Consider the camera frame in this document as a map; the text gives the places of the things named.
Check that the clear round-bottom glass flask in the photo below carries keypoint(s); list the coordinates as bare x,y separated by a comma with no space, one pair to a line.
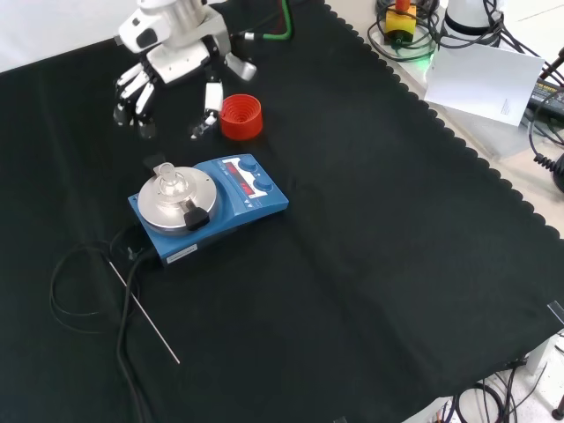
169,185

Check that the black and yellow device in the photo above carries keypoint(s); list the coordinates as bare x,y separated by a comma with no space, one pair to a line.
548,94

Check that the thin metal probe rod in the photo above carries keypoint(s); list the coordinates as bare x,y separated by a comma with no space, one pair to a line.
145,315

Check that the pale white board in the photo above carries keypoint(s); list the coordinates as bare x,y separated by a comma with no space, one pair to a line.
480,81

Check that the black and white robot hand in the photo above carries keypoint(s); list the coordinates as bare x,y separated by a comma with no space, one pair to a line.
180,64

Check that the yellow stop button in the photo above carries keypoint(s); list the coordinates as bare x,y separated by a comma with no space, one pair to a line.
400,24

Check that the heater with blue base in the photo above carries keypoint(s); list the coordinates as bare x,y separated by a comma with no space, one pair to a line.
260,194

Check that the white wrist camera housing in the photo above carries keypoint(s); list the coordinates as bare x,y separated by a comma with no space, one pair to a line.
136,26

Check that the clear tape strip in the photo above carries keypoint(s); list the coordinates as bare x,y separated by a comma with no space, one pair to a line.
557,313

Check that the black table cloth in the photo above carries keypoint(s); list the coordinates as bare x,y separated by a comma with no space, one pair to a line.
352,229

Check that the black plastic clamp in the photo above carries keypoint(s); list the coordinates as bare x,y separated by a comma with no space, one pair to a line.
196,219

